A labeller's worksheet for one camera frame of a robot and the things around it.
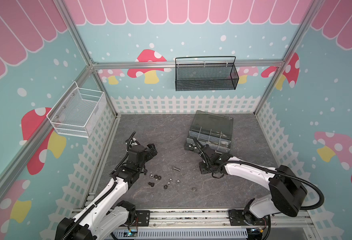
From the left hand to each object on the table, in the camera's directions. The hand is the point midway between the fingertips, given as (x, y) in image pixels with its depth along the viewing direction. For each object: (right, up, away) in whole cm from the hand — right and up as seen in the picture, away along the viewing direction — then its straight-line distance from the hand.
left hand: (149, 150), depth 83 cm
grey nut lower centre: (+25, -21, 0) cm, 33 cm away
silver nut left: (0, -15, +5) cm, 16 cm away
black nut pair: (+3, -16, +5) cm, 17 cm away
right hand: (+30, -10, +4) cm, 32 cm away
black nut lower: (+9, -21, +2) cm, 23 cm away
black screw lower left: (+1, -19, +2) cm, 19 cm away
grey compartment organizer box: (+39, +12, +23) cm, 46 cm away
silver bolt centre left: (+15, -12, +8) cm, 21 cm away
